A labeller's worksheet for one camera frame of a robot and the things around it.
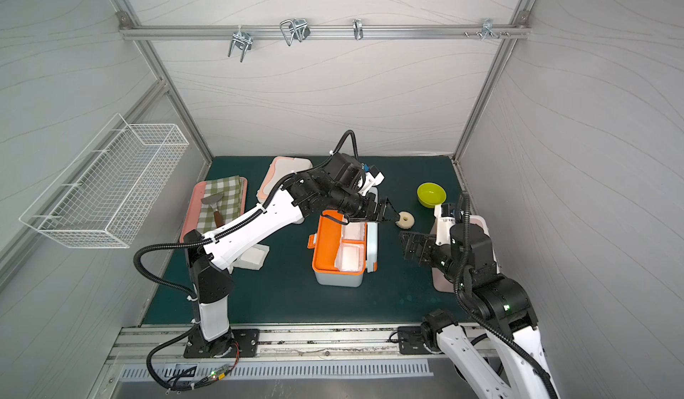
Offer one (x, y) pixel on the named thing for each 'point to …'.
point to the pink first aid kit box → (441, 282)
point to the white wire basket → (99, 198)
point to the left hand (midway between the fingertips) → (390, 221)
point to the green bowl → (429, 194)
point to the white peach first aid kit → (279, 168)
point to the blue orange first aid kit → (336, 280)
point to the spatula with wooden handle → (213, 201)
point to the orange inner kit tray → (329, 237)
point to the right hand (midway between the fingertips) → (418, 234)
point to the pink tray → (194, 201)
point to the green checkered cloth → (230, 205)
